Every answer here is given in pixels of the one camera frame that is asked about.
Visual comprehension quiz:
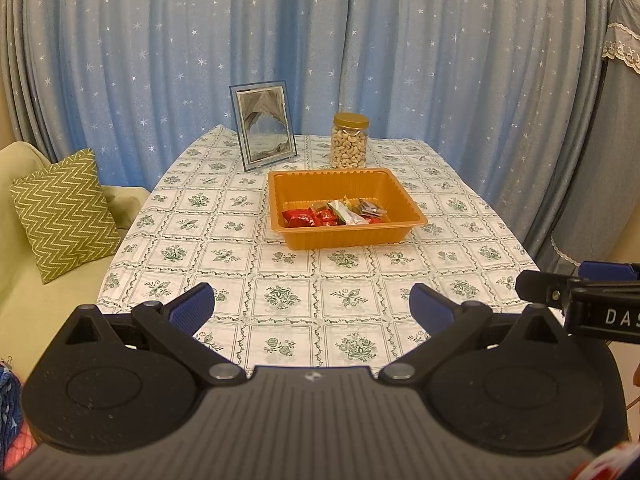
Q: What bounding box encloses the orange plastic tray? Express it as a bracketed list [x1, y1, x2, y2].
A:
[267, 167, 429, 251]

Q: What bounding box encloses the blue-edged picture frame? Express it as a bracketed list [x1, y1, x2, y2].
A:
[229, 80, 298, 173]

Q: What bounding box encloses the grey curtain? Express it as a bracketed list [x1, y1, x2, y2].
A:
[0, 0, 53, 163]

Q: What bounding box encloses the red and white cloth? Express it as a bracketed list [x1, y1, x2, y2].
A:
[570, 439, 640, 480]

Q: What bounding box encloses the green zigzag cushion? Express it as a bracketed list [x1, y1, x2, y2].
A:
[10, 148, 124, 285]

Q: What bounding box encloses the dark snack packet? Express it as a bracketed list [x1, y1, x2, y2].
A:
[360, 200, 390, 221]

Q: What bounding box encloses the blue star-print curtain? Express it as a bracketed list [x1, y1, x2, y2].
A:
[22, 0, 591, 196]

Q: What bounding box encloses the red packet with white print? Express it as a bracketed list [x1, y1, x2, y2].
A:
[282, 208, 316, 229]

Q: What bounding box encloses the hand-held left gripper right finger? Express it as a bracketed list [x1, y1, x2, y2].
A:
[378, 282, 569, 387]

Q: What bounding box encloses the green floral tablecloth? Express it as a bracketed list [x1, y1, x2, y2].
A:
[95, 125, 539, 369]

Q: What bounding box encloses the pale green sofa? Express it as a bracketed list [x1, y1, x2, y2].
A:
[0, 141, 151, 376]

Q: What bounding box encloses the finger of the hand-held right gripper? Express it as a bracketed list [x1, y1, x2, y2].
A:
[515, 269, 584, 307]
[577, 261, 640, 284]

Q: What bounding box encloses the red candy packet green end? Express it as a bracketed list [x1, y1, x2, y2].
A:
[312, 201, 348, 226]

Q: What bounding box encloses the blue patterned cloth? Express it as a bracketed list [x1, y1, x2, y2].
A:
[0, 357, 38, 462]

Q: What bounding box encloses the cashew jar with gold lid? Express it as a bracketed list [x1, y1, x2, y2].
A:
[329, 112, 370, 170]

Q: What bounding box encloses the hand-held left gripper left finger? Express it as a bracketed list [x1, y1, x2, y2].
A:
[55, 282, 247, 387]

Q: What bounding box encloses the grey lace-trimmed cover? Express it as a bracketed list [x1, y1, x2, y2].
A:
[531, 0, 640, 277]

